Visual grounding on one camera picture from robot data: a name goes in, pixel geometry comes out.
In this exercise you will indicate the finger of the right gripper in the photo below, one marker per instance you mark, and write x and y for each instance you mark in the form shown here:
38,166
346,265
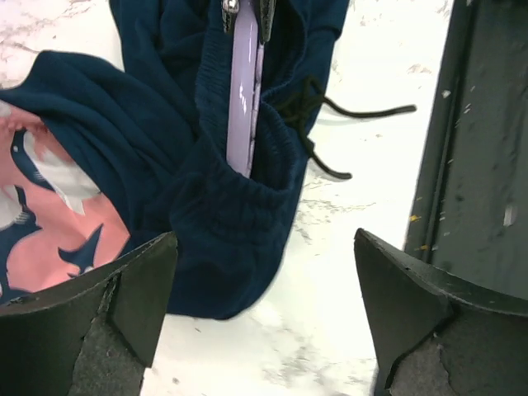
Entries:
265,15
229,9

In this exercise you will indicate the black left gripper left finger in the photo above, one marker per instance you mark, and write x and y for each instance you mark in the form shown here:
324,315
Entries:
93,335

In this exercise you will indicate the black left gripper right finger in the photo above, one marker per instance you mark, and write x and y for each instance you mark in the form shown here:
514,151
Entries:
437,334

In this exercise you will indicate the translucent lilac hanger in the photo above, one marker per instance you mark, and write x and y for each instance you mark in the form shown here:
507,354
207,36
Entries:
245,89

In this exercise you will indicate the navy blue shorts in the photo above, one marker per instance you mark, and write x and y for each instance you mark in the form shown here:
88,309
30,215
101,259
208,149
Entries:
153,135

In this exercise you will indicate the pink shark print shorts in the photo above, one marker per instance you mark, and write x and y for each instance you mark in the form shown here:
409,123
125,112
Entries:
56,224

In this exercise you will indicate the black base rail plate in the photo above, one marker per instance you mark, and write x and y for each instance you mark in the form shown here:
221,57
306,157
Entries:
469,215

